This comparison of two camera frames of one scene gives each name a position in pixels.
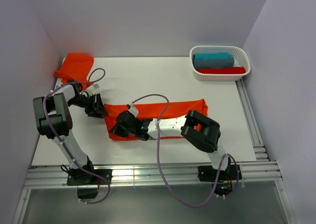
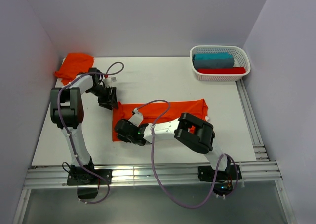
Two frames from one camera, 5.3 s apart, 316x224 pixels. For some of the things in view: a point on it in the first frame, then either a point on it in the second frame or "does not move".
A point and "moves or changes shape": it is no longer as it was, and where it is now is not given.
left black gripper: x=97 y=109 to x=110 y=100
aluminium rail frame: x=263 y=171 does not move
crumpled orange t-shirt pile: x=76 y=68 does not move
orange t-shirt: x=150 y=111 moves or changes shape
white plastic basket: x=240 y=56 does not move
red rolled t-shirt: x=221 y=70 does not move
